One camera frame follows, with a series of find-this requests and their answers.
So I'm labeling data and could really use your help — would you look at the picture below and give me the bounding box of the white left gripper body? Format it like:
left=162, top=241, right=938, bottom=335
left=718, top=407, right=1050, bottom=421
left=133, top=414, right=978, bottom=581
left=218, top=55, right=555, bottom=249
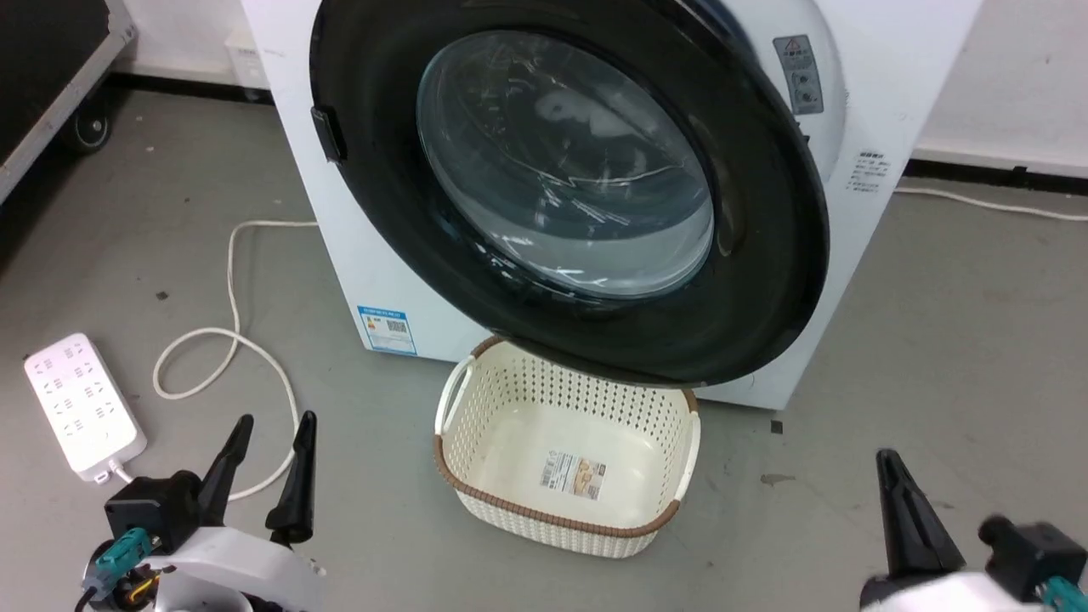
left=153, top=527, right=328, bottom=612

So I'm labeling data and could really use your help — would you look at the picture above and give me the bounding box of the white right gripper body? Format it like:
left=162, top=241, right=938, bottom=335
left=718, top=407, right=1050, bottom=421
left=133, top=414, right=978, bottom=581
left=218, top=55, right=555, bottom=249
left=858, top=568, right=1046, bottom=612

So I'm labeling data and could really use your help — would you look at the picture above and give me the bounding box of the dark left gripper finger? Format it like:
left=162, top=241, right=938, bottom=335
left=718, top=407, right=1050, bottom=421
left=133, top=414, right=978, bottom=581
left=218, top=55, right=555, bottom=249
left=265, top=411, right=318, bottom=546
left=197, top=414, right=255, bottom=526

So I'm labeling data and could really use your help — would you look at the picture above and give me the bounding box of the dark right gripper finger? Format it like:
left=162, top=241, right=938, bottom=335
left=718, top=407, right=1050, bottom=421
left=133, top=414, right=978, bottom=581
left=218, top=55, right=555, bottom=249
left=875, top=449, right=967, bottom=581

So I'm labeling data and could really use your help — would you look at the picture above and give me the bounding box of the white front-load washing machine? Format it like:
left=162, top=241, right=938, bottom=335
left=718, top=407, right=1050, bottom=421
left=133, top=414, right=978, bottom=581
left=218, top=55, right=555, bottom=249
left=241, top=0, right=985, bottom=411

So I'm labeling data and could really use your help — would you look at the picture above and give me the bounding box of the round black washing machine door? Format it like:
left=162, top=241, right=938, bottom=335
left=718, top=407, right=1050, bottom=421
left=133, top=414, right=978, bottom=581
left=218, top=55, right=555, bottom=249
left=309, top=0, right=831, bottom=389

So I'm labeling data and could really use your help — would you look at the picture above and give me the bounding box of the white power strip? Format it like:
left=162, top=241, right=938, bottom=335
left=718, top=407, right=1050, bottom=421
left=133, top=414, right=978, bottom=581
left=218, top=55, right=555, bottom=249
left=24, top=333, right=147, bottom=484

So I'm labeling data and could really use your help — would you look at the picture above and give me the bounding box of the blue energy label sticker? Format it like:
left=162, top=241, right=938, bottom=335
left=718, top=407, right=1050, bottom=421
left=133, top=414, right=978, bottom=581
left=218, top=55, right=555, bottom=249
left=357, top=306, right=417, bottom=355

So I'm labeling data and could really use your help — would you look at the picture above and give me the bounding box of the cream perforated laundry basket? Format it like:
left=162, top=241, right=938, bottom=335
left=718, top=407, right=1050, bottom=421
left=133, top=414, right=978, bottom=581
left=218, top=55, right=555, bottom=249
left=433, top=334, right=702, bottom=559

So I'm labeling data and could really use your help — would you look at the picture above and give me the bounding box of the basket product label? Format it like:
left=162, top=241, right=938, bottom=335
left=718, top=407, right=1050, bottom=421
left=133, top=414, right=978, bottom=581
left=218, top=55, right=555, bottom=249
left=538, top=452, right=607, bottom=501

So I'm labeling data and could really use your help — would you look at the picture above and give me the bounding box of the small text sticker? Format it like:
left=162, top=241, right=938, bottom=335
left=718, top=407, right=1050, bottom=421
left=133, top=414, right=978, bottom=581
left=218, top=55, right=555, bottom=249
left=850, top=151, right=889, bottom=195

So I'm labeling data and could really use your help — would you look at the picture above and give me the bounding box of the black caster wheel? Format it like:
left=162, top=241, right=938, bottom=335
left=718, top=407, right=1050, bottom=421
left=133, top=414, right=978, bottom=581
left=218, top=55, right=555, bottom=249
left=64, top=106, right=113, bottom=154

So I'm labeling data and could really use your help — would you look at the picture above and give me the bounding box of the black flight case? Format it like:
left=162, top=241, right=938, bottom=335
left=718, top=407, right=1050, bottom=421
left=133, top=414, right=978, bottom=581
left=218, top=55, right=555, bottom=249
left=0, top=0, right=137, bottom=205

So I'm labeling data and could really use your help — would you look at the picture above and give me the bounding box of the grey warning sticker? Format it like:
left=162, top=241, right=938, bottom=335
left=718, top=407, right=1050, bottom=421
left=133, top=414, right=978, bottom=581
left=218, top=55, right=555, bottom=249
left=773, top=36, right=824, bottom=116

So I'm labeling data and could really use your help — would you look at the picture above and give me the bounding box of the teal left cable connector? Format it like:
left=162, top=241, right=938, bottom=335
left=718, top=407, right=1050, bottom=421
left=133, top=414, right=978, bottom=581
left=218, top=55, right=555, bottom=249
left=93, top=529, right=152, bottom=587

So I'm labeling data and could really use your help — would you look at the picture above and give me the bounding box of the teal cable connector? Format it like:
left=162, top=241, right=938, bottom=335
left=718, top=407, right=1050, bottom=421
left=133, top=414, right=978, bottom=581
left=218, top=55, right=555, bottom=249
left=93, top=529, right=152, bottom=587
left=1041, top=576, right=1085, bottom=612

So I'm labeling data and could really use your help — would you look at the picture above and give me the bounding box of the teal right cable connector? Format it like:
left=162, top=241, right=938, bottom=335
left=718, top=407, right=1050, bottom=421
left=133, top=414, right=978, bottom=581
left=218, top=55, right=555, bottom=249
left=1041, top=576, right=1085, bottom=612

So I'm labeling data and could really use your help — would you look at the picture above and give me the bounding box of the white power strip cable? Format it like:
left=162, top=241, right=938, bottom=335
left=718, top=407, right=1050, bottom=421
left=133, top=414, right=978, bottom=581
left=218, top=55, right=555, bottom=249
left=109, top=219, right=320, bottom=502

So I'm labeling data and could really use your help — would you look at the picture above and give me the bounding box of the thin white floor cable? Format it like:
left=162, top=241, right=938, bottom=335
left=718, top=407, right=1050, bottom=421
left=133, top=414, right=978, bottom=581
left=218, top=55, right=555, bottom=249
left=892, top=185, right=1088, bottom=224

